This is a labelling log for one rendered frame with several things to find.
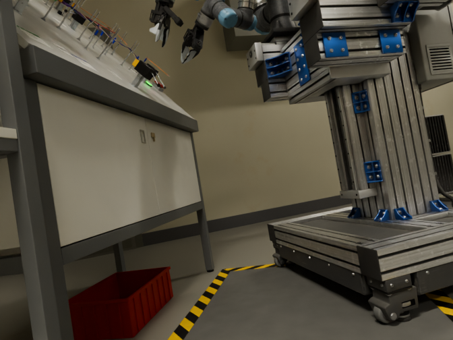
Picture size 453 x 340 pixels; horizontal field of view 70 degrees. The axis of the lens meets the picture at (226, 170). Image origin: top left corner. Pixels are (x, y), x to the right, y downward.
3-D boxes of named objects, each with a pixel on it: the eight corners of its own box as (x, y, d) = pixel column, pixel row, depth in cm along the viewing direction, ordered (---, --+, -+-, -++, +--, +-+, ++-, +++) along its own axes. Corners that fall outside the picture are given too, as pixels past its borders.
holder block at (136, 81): (147, 98, 127) (162, 77, 125) (125, 79, 129) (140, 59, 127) (152, 100, 131) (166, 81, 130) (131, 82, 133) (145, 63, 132)
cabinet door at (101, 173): (160, 214, 129) (145, 117, 130) (61, 246, 76) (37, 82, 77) (156, 214, 129) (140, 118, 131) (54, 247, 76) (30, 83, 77)
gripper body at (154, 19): (154, 27, 167) (160, 3, 166) (170, 30, 166) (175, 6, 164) (148, 21, 159) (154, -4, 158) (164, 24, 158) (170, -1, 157)
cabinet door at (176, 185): (202, 200, 183) (191, 132, 184) (162, 214, 129) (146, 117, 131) (198, 201, 183) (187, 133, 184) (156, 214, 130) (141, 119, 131)
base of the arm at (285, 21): (291, 43, 174) (288, 25, 174) (305, 30, 159) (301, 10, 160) (265, 44, 170) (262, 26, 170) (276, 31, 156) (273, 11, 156)
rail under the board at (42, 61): (199, 131, 187) (197, 120, 187) (37, 72, 72) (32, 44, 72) (190, 133, 188) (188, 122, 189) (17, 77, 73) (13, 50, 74)
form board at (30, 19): (24, 49, 73) (28, 42, 73) (-210, -165, 90) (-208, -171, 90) (193, 122, 188) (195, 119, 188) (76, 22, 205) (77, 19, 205)
